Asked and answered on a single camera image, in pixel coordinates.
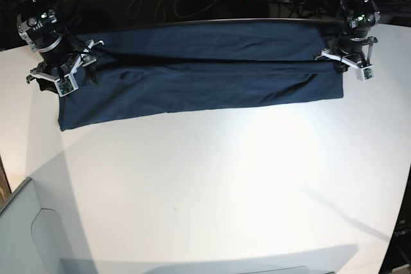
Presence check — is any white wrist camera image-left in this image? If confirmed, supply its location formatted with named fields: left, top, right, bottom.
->
left=54, top=73, right=78, bottom=97

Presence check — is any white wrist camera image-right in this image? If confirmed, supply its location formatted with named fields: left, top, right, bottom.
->
left=355, top=65, right=374, bottom=82

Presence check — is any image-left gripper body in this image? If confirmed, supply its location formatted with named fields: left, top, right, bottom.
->
left=26, top=40, right=105, bottom=85

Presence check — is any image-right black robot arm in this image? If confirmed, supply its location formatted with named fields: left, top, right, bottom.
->
left=314, top=0, right=380, bottom=81

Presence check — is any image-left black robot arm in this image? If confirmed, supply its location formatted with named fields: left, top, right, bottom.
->
left=16, top=0, right=103, bottom=90

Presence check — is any grey partition panel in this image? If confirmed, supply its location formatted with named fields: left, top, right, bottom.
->
left=0, top=176, right=97, bottom=274

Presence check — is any dark blue T-shirt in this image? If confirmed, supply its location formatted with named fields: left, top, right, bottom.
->
left=58, top=21, right=344, bottom=131

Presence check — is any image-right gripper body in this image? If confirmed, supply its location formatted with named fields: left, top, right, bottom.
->
left=314, top=37, right=378, bottom=69

